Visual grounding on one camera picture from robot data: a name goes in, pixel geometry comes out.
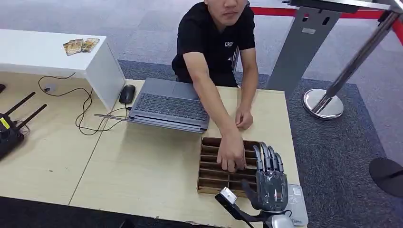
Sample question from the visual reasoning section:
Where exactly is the person's left hand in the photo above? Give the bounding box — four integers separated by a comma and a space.
235, 104, 254, 131

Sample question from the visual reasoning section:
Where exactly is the person's right hand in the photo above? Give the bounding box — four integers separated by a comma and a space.
216, 130, 247, 173

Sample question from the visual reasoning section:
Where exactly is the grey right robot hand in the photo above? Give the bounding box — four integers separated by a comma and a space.
241, 142, 289, 213

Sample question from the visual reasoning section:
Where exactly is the black computer mouse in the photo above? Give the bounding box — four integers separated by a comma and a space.
119, 84, 136, 105

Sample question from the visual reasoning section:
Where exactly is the pale grey card reader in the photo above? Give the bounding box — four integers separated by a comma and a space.
285, 184, 309, 227

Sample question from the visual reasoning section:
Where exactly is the wooden card box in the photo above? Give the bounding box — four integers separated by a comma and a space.
197, 137, 262, 198

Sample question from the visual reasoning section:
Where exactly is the grey laptop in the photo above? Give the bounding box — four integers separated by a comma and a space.
94, 77, 211, 134

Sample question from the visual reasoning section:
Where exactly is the person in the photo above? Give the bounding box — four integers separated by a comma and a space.
171, 0, 259, 173

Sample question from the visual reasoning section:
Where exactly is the grey metal stand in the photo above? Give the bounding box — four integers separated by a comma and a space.
267, 0, 403, 99

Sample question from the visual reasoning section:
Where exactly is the red barrier belt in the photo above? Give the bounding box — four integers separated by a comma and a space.
250, 7, 403, 48

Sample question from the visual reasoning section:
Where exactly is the black round base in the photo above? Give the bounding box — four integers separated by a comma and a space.
369, 158, 403, 198

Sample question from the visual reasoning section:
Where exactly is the white desk shelf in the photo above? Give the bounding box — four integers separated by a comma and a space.
0, 28, 126, 111

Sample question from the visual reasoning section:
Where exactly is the black router with antennas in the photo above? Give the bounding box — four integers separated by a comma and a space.
0, 92, 48, 161

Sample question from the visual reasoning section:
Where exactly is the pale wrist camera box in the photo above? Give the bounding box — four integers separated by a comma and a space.
215, 187, 254, 221

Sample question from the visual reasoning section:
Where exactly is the black chair frame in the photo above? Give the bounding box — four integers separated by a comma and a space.
231, 47, 240, 75

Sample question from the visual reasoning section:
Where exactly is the chrome stanchion post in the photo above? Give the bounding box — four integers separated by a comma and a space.
302, 11, 401, 121

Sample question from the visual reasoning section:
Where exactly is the black cable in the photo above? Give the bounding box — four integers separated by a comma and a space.
38, 72, 133, 136

